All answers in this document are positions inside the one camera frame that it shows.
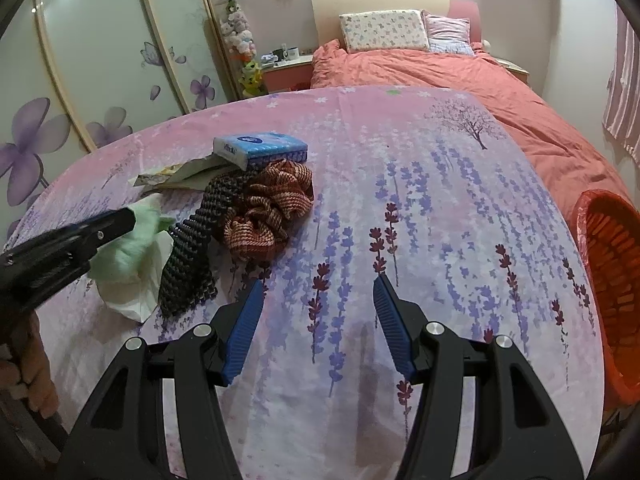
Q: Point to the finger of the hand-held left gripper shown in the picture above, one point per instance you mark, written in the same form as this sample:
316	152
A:
105	232

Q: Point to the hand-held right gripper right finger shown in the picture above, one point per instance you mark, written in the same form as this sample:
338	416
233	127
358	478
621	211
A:
395	330

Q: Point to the black dotted fabric strip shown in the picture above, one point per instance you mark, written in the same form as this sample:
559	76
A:
187	260

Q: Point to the orange plastic laundry basket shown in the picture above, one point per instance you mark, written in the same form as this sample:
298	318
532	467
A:
615	285

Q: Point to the yellow green plush toy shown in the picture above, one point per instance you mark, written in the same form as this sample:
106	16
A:
251	79

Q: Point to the wardrobe with flower print doors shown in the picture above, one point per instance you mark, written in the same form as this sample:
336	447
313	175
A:
100	60

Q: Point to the pink striped curtain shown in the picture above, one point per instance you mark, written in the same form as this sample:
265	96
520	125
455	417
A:
625	90

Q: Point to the beige paper wrapper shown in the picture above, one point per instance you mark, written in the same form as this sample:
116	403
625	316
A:
170	177

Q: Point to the small white round lamp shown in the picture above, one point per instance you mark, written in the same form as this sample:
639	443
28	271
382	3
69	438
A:
487	46

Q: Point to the pink floral tablecloth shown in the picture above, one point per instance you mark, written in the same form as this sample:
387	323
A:
400	200

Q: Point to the red brown knit cloth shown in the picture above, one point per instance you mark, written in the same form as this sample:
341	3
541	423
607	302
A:
270	210

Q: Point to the person's left hand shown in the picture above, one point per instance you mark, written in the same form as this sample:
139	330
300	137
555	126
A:
37	375

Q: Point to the pink white nightstand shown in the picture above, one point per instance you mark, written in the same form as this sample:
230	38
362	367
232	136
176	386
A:
512	72
287	74

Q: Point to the light green tissue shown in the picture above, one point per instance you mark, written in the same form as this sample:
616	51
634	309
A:
130	260

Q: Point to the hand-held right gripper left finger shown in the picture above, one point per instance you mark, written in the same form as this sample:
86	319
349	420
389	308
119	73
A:
245	330

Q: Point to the white floral pillow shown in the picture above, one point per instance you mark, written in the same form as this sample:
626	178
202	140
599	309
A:
385	30

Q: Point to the pink striped pillow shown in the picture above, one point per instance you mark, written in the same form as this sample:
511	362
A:
447	32

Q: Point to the cream pink headboard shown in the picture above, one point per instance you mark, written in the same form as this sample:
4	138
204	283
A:
380	2

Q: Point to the light blue tissue packet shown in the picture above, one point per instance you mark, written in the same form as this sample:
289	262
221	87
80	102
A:
260	150

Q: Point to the salmon duvet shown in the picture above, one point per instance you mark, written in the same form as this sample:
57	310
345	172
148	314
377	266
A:
500	95

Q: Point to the hanging plush toy column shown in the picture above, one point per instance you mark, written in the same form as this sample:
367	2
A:
237	30

